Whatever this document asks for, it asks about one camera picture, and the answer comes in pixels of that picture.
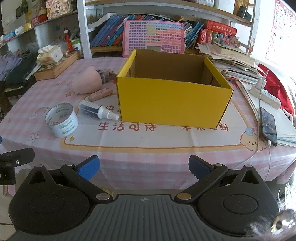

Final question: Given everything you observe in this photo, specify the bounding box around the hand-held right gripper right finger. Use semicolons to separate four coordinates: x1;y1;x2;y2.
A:
174;155;271;204

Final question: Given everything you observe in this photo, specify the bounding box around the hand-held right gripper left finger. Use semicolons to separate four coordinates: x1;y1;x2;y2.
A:
23;156;114;205

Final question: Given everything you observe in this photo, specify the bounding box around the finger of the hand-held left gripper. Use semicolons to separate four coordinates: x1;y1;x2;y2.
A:
0;148;35;186

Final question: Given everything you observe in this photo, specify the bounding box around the white tape roll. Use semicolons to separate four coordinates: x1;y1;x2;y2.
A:
45;103;78;138

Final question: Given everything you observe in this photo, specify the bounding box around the small dark spray bottle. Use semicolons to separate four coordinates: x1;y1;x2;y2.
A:
79;100;119;120

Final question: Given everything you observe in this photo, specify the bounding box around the yellow cardboard box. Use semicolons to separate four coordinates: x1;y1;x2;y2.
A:
116;49;234;127

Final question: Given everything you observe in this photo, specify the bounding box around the pink stubby tube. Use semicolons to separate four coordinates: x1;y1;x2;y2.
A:
89;88;113;101

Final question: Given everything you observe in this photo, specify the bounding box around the small grey toy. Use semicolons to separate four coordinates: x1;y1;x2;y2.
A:
96;69;116;83

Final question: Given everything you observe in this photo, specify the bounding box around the pink checked tablecloth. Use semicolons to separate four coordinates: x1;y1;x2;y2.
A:
0;57;296;195

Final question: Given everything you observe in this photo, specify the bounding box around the black smartphone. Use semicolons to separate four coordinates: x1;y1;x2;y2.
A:
259;107;278;147

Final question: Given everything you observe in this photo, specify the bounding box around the dark cloth pile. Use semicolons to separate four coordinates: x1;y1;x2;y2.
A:
0;50;40;88

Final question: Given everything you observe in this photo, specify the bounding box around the wooden tray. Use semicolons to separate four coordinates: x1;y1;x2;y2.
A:
34;51;81;81

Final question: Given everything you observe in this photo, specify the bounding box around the white power strip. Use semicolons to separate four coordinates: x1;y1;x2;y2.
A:
248;87;281;109

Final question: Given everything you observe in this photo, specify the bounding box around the grey fluffy garment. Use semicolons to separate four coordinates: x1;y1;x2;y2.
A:
252;181;296;241

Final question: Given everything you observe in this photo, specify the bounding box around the tissue pack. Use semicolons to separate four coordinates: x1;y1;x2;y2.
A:
37;45;63;65

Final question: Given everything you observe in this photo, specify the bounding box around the white charger plug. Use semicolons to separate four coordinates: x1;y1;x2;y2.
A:
255;71;269;92

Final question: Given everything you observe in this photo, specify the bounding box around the pile of papers and books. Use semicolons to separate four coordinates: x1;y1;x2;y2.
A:
195;43;262;85

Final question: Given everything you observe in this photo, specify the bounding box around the red cloth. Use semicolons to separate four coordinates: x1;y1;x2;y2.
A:
258;64;295;116

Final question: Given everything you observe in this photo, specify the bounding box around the thick pale book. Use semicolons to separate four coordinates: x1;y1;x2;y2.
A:
214;42;256;65

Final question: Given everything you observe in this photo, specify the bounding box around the white side shelf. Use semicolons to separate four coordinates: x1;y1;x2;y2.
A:
0;10;79;54

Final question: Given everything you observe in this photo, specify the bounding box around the green and white jar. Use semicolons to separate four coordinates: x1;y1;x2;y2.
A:
70;38;81;52

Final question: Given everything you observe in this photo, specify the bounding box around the row of small colourful boxes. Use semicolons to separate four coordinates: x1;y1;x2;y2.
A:
0;21;37;43

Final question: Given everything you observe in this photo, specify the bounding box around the colourful decorated box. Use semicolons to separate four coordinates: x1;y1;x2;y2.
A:
213;32;242;48

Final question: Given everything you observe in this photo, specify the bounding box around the small red box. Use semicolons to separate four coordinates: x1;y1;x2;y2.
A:
198;29;213;44

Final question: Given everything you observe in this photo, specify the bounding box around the white bookshelf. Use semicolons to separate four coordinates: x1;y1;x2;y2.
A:
76;0;257;58

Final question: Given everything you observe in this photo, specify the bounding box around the pink keyboard learning board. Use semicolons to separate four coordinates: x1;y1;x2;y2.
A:
122;20;185;58

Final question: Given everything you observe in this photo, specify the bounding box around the large red book box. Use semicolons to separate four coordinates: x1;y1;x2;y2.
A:
203;20;237;35

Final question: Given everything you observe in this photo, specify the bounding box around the floral bag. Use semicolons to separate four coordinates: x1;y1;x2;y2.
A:
46;0;69;19

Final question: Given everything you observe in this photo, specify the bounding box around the black box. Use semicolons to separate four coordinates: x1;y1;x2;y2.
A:
238;6;252;20

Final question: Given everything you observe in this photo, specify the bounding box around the white charging cable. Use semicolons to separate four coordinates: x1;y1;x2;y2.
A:
232;139;272;182

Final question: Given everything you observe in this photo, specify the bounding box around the alphabet wall poster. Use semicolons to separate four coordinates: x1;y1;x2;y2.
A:
265;0;296;67

